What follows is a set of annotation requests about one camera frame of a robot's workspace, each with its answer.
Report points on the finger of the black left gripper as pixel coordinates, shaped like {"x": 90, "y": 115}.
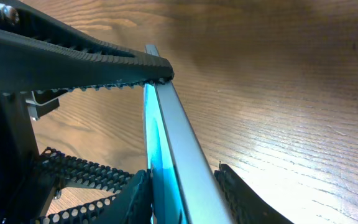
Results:
{"x": 40, "y": 53}

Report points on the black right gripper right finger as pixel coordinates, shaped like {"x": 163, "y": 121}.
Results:
{"x": 245, "y": 205}

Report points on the blue screen smartphone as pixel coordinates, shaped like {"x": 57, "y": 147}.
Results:
{"x": 184, "y": 188}

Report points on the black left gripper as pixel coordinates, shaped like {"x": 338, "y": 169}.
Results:
{"x": 30, "y": 180}

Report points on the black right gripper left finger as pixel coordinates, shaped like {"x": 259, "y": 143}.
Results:
{"x": 133, "y": 205}

